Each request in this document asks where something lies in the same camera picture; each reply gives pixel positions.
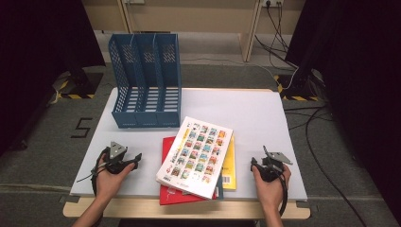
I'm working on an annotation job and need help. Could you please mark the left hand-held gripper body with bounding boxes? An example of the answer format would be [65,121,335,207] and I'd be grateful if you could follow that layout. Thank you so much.
[99,141,134,175]

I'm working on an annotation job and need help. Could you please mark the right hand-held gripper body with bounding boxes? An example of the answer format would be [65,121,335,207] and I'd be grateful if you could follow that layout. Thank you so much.
[258,145,294,183]

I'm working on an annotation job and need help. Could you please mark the yellow book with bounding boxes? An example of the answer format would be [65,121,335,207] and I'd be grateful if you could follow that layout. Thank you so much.
[220,134,237,191]

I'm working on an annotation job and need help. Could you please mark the red illustrated book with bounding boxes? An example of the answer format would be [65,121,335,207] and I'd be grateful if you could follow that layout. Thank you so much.
[159,135,219,206]

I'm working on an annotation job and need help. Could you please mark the white book with picture grid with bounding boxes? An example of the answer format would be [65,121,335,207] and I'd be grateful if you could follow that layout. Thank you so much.
[155,115,235,201]

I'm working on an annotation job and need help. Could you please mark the blue plastic file rack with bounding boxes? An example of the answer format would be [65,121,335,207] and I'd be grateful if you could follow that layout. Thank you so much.
[108,32,183,130]

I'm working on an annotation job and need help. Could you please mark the person's right hand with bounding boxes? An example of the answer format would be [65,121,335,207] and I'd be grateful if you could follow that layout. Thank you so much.
[251,164,292,212]

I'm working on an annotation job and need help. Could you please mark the person's left hand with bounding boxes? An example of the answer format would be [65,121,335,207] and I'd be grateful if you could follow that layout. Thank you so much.
[94,154,137,203]

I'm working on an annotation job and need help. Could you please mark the wooden table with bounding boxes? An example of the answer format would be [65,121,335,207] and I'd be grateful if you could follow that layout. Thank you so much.
[62,87,312,221]

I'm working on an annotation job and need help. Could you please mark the white table board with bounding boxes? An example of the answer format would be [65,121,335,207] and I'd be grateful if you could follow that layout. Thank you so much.
[69,88,308,202]

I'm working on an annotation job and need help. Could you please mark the stand base with hazard tape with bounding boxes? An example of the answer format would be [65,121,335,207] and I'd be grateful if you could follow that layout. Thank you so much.
[272,70,326,103]
[51,70,105,100]

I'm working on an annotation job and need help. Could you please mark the black curtain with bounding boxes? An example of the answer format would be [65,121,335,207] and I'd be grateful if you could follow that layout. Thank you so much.
[284,0,401,219]
[0,0,107,156]

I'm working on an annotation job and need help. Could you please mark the beige wooden furniture leg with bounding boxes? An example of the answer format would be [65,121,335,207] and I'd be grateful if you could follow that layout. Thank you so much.
[238,0,265,63]
[116,0,134,34]

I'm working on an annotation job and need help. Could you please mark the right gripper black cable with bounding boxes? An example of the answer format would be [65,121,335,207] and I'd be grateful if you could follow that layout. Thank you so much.
[276,169,289,218]

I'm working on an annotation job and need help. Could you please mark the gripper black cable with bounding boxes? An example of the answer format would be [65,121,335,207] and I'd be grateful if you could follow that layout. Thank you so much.
[76,149,110,197]
[276,169,289,218]

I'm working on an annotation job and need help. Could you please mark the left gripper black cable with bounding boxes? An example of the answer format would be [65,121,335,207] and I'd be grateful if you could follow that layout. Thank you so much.
[76,149,110,197]

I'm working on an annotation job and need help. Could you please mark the long black floor cable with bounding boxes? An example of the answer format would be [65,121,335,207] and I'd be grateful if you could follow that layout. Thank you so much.
[303,105,369,227]

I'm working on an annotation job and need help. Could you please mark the white floor cable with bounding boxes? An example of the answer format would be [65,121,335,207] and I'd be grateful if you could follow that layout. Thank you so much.
[181,56,299,91]

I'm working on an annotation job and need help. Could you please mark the black cables from socket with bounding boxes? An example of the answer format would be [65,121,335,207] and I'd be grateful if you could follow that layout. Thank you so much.
[253,2,300,71]

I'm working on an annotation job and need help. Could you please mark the white wall socket with plugs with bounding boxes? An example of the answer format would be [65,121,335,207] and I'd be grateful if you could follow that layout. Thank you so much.
[261,0,285,9]

